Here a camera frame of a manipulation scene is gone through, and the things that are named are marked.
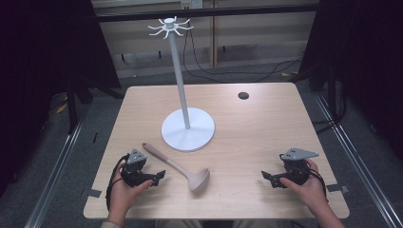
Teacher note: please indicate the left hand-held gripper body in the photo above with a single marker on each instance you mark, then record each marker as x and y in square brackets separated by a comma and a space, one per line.
[136, 172]

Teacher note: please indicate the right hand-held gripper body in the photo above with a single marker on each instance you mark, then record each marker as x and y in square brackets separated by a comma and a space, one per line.
[296, 169]

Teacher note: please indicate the wooden ladle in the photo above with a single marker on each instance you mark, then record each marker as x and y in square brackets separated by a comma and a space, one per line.
[198, 181]

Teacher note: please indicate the white hook stand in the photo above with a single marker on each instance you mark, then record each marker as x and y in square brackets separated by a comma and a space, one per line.
[187, 130]

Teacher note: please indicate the person's right hand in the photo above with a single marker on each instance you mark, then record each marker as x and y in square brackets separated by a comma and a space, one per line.
[312, 191]

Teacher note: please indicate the person's left hand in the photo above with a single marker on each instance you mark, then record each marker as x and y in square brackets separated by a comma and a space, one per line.
[122, 198]

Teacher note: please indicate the grey tape piece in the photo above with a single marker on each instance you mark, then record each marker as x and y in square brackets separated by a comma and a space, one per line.
[337, 188]
[94, 193]

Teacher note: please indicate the black metal stand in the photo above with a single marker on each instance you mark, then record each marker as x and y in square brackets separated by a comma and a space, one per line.
[332, 95]
[72, 107]

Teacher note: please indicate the round dark table grommet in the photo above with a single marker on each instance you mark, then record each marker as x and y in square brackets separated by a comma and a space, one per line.
[243, 95]

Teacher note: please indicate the yellow floor tape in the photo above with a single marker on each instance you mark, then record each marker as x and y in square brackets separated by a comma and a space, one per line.
[61, 108]

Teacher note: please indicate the black curtain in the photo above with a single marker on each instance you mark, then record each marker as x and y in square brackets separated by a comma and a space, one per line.
[47, 47]
[364, 47]

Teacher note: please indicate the black horizontal bar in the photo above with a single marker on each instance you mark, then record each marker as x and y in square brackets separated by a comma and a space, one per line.
[221, 12]

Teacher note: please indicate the metal floor rail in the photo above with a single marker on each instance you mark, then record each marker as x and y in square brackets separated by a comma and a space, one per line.
[364, 171]
[53, 177]

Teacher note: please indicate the white wall socket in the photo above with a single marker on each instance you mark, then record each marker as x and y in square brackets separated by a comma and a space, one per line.
[191, 3]

